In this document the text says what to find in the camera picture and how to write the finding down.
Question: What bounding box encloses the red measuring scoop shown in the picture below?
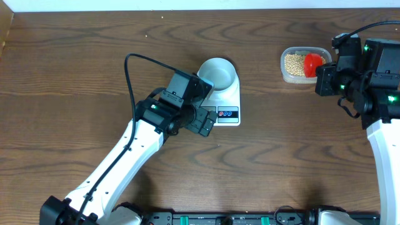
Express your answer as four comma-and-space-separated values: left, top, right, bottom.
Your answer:
304, 53, 324, 78

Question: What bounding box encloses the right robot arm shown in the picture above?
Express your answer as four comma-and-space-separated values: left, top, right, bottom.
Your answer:
315, 34, 399, 224

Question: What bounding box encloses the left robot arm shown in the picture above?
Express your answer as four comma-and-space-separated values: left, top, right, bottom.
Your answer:
39, 97, 218, 224

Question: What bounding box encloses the white digital kitchen scale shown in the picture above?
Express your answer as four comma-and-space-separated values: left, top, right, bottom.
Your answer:
201, 75, 241, 126

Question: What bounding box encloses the white bowl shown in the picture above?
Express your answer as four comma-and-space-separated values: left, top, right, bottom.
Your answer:
197, 57, 238, 91

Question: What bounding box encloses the clear plastic soybean container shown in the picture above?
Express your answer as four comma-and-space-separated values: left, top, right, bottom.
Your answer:
281, 47, 333, 84

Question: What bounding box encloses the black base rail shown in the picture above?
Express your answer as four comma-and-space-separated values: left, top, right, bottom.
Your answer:
112, 202, 382, 225

